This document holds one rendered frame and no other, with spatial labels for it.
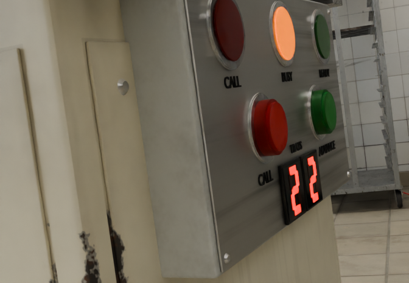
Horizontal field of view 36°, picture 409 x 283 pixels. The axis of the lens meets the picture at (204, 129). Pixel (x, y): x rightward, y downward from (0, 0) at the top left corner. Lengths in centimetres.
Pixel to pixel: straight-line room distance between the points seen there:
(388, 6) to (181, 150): 413
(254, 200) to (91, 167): 10
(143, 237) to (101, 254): 3
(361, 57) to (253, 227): 407
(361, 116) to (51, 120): 415
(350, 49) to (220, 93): 409
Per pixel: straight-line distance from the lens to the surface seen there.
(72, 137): 25
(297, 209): 37
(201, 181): 27
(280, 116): 33
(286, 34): 38
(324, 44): 46
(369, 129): 438
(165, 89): 28
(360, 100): 437
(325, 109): 41
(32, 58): 26
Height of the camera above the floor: 78
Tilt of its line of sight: 3 degrees down
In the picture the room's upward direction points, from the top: 8 degrees counter-clockwise
